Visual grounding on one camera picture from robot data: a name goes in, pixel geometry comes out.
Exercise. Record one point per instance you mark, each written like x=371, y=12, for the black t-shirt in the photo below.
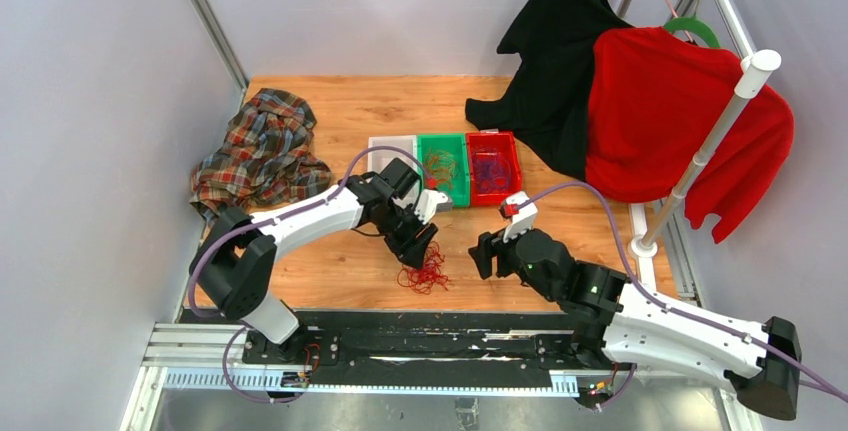
x=545, y=105

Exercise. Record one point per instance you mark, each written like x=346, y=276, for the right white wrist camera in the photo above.
x=520, y=210

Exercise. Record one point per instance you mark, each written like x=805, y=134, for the white clothes rack pole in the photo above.
x=756, y=70

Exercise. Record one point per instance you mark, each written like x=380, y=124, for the red t-shirt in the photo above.
x=654, y=100

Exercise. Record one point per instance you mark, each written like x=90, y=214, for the red plastic bin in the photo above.
x=495, y=169

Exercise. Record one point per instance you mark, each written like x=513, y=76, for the metal rack top bar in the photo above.
x=740, y=37

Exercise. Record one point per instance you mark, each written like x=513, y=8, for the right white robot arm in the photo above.
x=613, y=319

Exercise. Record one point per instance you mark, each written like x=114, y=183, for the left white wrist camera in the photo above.
x=429, y=202

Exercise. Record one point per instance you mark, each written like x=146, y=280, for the plaid flannel shirt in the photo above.
x=266, y=159

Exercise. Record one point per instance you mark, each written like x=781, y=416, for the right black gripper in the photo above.
x=490, y=245

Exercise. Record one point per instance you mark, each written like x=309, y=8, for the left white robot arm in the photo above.
x=233, y=265

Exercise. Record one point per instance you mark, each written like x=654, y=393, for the green hanger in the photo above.
x=694, y=26

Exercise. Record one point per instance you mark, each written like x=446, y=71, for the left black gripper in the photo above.
x=411, y=249

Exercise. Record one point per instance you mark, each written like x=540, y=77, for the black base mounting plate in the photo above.
x=546, y=338

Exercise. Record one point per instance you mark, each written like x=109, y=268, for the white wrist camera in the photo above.
x=520, y=210
x=429, y=202

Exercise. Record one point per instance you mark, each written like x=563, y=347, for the slotted aluminium rail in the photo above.
x=219, y=357

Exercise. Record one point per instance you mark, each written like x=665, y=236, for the white plastic bin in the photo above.
x=388, y=149

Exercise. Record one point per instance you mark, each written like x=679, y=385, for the green plastic bin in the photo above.
x=446, y=160

